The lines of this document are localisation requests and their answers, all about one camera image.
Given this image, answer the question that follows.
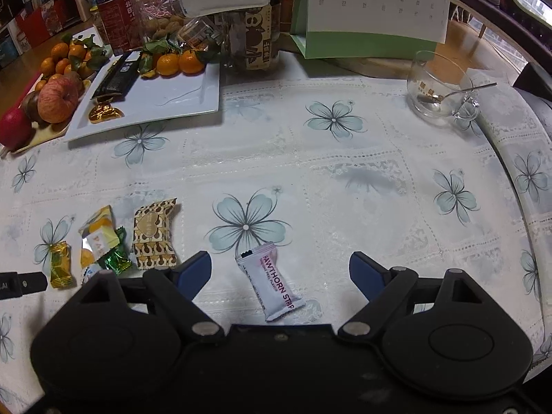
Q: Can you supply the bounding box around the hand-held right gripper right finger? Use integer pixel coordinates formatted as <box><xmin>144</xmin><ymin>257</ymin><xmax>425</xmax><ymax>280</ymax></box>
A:
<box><xmin>337</xmin><ymin>251</ymin><xmax>486</xmax><ymax>341</ymax></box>

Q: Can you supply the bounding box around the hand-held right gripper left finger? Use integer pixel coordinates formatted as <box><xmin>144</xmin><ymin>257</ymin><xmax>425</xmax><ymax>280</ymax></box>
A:
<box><xmin>78</xmin><ymin>250</ymin><xmax>226</xmax><ymax>341</ymax></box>

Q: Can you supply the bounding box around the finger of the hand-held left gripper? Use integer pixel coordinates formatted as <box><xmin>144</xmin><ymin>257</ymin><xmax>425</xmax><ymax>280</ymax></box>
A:
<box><xmin>0</xmin><ymin>271</ymin><xmax>48</xmax><ymax>302</ymax></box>

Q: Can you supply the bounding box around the small yellow candy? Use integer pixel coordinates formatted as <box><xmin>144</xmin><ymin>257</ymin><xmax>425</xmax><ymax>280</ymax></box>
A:
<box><xmin>48</xmin><ymin>241</ymin><xmax>77</xmax><ymax>289</ymax></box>

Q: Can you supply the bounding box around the white pink-print snack packet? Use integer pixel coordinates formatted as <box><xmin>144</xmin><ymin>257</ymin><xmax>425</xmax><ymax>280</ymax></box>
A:
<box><xmin>235</xmin><ymin>241</ymin><xmax>306</xmax><ymax>322</ymax></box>

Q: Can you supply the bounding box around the yellow white snack packet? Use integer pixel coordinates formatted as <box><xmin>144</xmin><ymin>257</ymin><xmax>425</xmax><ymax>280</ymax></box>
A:
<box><xmin>79</xmin><ymin>205</ymin><xmax>120</xmax><ymax>285</ymax></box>

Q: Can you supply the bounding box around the brown patterned snack packet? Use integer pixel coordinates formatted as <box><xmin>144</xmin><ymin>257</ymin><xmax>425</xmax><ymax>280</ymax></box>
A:
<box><xmin>131</xmin><ymin>198</ymin><xmax>179</xmax><ymax>270</ymax></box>

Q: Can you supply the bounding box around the green foil candy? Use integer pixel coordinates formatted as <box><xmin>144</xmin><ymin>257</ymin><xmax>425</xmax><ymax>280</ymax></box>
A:
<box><xmin>98</xmin><ymin>226</ymin><xmax>132</xmax><ymax>276</ymax></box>

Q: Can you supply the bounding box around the white floral tablecloth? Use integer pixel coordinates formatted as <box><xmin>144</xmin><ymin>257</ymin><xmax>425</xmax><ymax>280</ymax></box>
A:
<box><xmin>0</xmin><ymin>69</ymin><xmax>552</xmax><ymax>414</ymax></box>

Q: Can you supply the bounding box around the wooden fruit tray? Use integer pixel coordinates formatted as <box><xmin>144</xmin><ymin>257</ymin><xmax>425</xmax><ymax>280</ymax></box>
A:
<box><xmin>0</xmin><ymin>69</ymin><xmax>93</xmax><ymax>156</ymax></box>

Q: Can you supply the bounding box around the red apple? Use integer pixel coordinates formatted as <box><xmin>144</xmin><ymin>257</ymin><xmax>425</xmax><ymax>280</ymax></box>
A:
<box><xmin>0</xmin><ymin>108</ymin><xmax>34</xmax><ymax>147</ymax></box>

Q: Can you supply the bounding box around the white rectangular plate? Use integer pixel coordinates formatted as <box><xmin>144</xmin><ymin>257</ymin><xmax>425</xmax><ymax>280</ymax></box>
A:
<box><xmin>65</xmin><ymin>49</ymin><xmax>221</xmax><ymax>142</ymax></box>

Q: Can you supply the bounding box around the dark brown round fruit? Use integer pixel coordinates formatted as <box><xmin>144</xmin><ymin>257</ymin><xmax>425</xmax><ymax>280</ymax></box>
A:
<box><xmin>21</xmin><ymin>90</ymin><xmax>44</xmax><ymax>122</ymax></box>

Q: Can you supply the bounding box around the gold foil candy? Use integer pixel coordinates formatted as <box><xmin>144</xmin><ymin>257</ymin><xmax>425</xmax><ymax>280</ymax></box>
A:
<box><xmin>88</xmin><ymin>100</ymin><xmax>125</xmax><ymax>125</ymax></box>

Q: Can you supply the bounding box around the striped pink apple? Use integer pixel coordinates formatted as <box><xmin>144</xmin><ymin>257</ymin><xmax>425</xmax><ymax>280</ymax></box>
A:
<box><xmin>37</xmin><ymin>78</ymin><xmax>80</xmax><ymax>124</ymax></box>

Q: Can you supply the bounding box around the mandarin with leaves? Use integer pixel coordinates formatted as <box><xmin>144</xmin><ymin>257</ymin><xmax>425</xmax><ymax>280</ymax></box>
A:
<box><xmin>178</xmin><ymin>49</ymin><xmax>205</xmax><ymax>75</ymax></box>
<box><xmin>155</xmin><ymin>53</ymin><xmax>179</xmax><ymax>77</ymax></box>

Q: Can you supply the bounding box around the clear glass bowl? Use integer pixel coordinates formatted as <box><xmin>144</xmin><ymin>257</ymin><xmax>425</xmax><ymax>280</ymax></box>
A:
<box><xmin>407</xmin><ymin>50</ymin><xmax>481</xmax><ymax>128</ymax></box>

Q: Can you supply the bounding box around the metal spoon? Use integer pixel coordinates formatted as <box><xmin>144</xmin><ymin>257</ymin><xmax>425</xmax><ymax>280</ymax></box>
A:
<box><xmin>417</xmin><ymin>82</ymin><xmax>497</xmax><ymax>106</ymax></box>

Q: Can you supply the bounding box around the black snack bar packet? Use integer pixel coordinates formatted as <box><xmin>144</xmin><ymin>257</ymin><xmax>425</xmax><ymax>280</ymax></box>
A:
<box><xmin>91</xmin><ymin>52</ymin><xmax>143</xmax><ymax>99</ymax></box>

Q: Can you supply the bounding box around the pile of small mandarins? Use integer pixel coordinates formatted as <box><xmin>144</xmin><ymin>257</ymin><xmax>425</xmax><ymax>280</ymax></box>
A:
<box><xmin>33</xmin><ymin>32</ymin><xmax>110</xmax><ymax>91</ymax></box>

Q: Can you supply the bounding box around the brown patterned box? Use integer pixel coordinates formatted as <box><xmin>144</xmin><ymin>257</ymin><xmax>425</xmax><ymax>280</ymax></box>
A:
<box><xmin>218</xmin><ymin>2</ymin><xmax>281</xmax><ymax>72</ymax></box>

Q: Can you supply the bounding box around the small clear plastic jar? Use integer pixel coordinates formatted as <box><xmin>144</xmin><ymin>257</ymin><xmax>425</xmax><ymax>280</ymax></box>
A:
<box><xmin>177</xmin><ymin>17</ymin><xmax>220</xmax><ymax>50</ymax></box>

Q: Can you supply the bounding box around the red tin can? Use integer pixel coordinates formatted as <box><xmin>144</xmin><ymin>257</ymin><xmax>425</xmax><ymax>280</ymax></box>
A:
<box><xmin>96</xmin><ymin>0</ymin><xmax>141</xmax><ymax>55</ymax></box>

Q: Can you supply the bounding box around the wide clear glass jar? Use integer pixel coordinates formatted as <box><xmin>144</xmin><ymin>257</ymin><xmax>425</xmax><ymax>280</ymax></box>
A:
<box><xmin>129</xmin><ymin>0</ymin><xmax>190</xmax><ymax>44</ymax></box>

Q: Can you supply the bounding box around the green white desk calendar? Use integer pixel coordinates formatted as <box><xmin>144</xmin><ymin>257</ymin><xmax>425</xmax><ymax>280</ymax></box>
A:
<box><xmin>290</xmin><ymin>0</ymin><xmax>454</xmax><ymax>59</ymax></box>

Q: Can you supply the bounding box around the dark wooden chair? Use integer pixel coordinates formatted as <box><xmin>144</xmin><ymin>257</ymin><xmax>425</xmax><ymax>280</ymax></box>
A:
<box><xmin>448</xmin><ymin>0</ymin><xmax>552</xmax><ymax>91</ymax></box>

